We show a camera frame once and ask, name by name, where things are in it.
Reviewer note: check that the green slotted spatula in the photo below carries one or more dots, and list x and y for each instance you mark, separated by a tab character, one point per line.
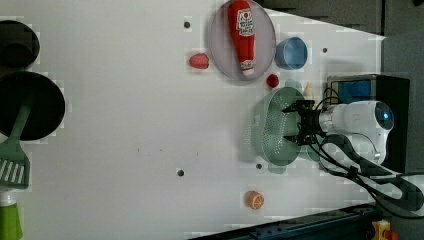
15	165

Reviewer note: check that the blue bowl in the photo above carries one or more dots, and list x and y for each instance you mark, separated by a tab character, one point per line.
291	54

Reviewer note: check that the black round pan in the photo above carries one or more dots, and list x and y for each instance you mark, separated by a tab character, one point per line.
47	104

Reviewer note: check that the black cylinder container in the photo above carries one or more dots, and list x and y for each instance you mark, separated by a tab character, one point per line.
19	44

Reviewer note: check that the red ketchup bottle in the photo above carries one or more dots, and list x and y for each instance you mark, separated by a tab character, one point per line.
242	30

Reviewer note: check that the dark red strawberry toy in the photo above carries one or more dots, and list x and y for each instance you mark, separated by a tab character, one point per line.
272	81

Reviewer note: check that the grey round plate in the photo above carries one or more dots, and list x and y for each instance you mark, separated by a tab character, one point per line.
222	48

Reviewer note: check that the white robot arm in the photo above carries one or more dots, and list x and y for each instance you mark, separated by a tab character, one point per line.
351	142

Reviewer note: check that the black toaster oven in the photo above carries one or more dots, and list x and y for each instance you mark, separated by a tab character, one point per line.
394	92

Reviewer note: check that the green bottle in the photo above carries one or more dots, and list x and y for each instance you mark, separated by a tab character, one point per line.
10	225

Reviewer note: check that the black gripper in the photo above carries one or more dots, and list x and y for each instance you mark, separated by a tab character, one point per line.
309	126

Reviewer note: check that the green oval strainer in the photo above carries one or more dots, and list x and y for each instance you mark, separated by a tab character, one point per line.
269	126

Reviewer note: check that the pale red strawberry toy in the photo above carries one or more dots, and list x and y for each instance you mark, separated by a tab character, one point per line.
199	61

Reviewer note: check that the yellow banana peel toy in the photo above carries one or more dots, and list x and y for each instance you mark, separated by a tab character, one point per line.
308	91

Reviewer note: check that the orange slice toy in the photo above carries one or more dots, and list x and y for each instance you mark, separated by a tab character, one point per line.
255	200

